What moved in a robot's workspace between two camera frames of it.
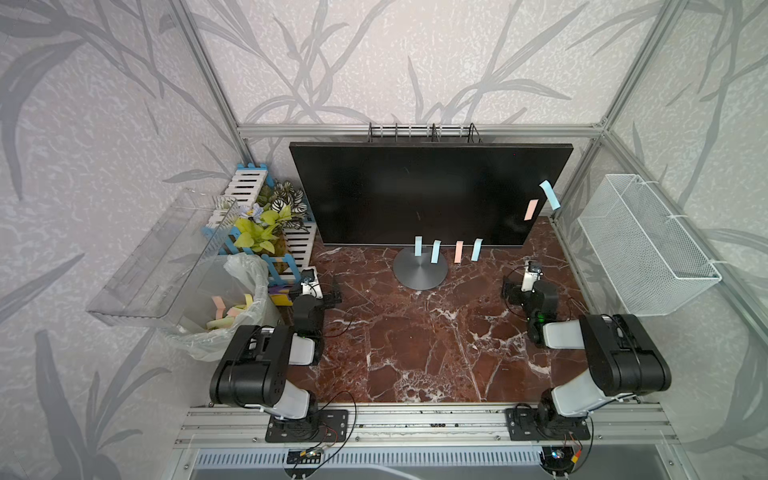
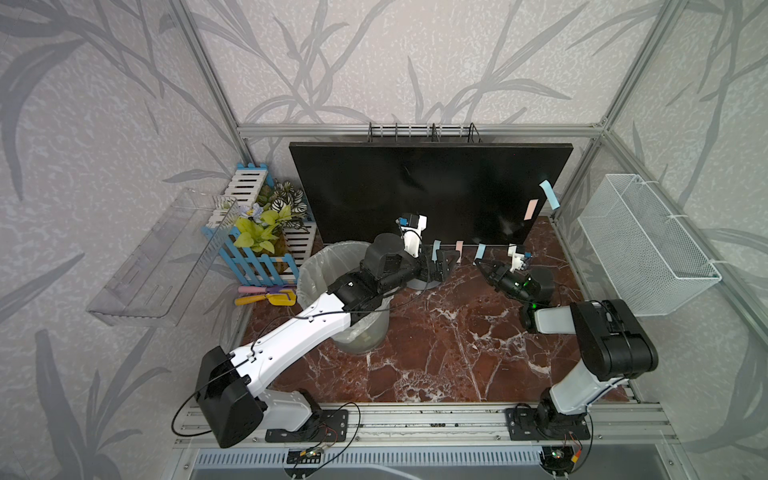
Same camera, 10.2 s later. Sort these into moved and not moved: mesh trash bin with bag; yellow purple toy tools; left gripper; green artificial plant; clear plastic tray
Moved: left gripper; mesh trash bin with bag
Not moved: clear plastic tray; green artificial plant; yellow purple toy tools
